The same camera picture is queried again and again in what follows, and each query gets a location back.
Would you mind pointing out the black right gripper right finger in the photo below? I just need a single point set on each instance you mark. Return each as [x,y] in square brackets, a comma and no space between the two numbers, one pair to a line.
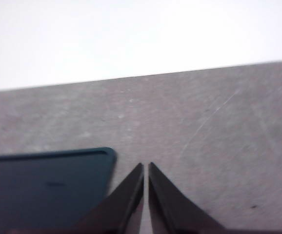
[171,212]

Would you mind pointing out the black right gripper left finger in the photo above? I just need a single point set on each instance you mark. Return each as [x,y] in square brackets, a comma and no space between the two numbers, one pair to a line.
[121,213]

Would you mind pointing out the dark green tray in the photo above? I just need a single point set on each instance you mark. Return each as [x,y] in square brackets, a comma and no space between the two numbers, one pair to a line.
[51,192]

